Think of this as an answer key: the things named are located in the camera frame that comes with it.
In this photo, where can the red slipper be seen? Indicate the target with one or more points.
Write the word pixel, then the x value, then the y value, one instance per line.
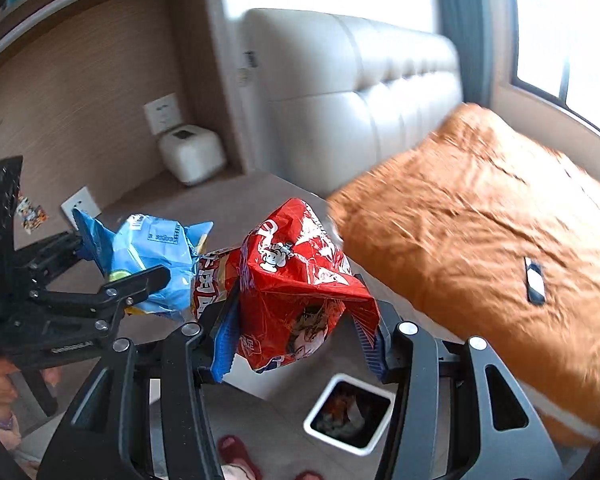
pixel 237 452

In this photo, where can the crumpled wrappers pile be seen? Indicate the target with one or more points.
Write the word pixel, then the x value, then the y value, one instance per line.
pixel 345 410

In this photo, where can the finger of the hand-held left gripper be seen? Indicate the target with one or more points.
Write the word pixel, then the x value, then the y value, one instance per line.
pixel 87 242
pixel 135 282

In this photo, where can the white square trash bin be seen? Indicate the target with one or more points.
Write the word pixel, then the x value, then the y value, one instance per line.
pixel 324 402

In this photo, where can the teal curtain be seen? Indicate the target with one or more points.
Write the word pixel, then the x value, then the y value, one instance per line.
pixel 462 20

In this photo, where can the person's left hand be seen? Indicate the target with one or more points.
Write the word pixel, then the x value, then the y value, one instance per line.
pixel 0 392

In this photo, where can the white hanging tag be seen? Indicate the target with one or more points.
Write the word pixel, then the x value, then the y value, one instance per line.
pixel 246 75

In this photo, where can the white wall socket plate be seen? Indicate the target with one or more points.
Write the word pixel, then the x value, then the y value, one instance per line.
pixel 162 115
pixel 82 205

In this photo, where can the wooden wall shelf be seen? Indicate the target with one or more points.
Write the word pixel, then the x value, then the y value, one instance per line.
pixel 35 20

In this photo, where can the dark framed window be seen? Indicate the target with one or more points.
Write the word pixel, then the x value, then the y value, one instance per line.
pixel 555 25

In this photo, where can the small colourful sticker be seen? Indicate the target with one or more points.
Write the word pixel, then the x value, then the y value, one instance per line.
pixel 30 215

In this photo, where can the red snack bag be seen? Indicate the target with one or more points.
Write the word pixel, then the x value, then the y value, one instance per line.
pixel 290 280

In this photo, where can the white box appliance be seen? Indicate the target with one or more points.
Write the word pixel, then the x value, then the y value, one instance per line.
pixel 192 152

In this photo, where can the blue snack bag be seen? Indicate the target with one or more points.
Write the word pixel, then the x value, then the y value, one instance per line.
pixel 160 255

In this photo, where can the small black white device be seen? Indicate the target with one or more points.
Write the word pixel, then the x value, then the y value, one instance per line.
pixel 535 280

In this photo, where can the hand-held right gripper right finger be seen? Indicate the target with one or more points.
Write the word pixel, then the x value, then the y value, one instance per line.
pixel 372 352

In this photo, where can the white padded headboard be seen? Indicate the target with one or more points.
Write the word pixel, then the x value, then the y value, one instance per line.
pixel 355 100

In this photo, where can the bed with orange blanket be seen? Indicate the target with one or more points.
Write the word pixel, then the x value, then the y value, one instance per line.
pixel 480 210

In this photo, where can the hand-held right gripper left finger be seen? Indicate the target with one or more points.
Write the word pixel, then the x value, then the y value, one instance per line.
pixel 224 350

